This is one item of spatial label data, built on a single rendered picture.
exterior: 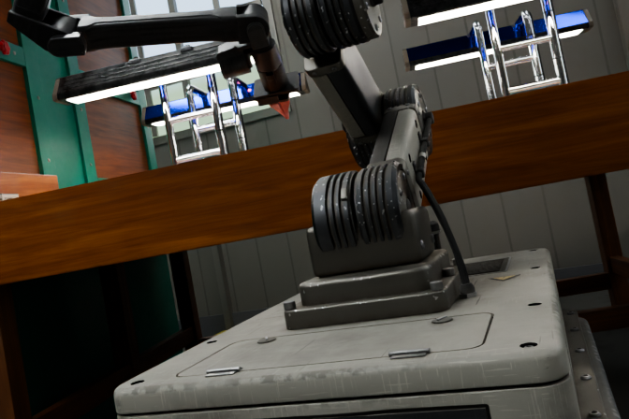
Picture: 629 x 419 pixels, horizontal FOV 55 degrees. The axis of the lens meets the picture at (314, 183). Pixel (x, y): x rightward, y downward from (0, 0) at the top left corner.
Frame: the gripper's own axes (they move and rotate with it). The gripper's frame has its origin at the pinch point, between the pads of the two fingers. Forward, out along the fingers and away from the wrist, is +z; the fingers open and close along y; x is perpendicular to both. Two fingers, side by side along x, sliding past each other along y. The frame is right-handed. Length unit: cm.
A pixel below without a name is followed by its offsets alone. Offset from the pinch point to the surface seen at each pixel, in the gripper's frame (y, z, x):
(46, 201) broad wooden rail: 54, -4, 18
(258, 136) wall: 54, 138, -156
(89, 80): 55, -3, -28
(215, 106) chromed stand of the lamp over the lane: 26.2, 17.1, -31.5
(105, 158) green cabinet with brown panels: 83, 49, -56
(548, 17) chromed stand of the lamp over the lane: -70, 14, -35
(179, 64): 28.7, -2.9, -26.1
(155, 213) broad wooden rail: 29.3, 0.9, 22.8
